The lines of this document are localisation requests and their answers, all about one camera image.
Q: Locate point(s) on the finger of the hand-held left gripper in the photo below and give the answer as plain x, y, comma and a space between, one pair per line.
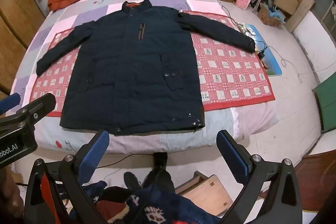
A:
10, 103
39, 106

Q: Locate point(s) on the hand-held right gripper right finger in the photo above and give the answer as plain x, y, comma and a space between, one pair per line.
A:
231, 155

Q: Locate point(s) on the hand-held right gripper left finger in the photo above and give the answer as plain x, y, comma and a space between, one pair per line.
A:
94, 158

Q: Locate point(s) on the dark navy padded jacket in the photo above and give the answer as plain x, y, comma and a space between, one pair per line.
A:
126, 69

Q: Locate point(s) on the person's left hand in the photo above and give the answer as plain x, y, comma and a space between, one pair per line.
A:
9, 195

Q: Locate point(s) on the person's black left shoe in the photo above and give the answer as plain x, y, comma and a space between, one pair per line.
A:
131, 179

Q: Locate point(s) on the person's black shoe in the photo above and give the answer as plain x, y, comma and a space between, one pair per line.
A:
131, 179
160, 159

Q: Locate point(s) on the light wooden stool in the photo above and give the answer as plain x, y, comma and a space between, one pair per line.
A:
204, 192

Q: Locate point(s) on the person's black right shoe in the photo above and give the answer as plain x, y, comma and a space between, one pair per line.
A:
160, 159

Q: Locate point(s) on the person's dark trousers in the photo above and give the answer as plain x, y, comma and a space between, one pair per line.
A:
160, 182

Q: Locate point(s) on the red patterned blanket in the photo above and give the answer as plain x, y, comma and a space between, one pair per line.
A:
231, 77

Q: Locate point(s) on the person's navy patterned fleece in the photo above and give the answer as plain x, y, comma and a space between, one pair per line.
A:
162, 208

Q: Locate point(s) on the wooden wardrobe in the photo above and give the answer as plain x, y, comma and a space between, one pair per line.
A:
15, 16

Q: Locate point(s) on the blue floor mat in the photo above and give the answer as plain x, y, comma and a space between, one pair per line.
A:
273, 64

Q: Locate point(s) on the black charger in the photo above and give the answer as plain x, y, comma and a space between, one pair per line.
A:
261, 55

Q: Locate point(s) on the green box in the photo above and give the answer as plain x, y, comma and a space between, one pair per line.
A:
328, 106

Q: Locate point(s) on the white slipper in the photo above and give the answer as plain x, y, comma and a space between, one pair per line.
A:
251, 31

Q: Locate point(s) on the blue plastic toy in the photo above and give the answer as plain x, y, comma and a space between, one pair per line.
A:
274, 12

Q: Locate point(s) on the cardboard box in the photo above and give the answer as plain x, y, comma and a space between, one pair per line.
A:
288, 1

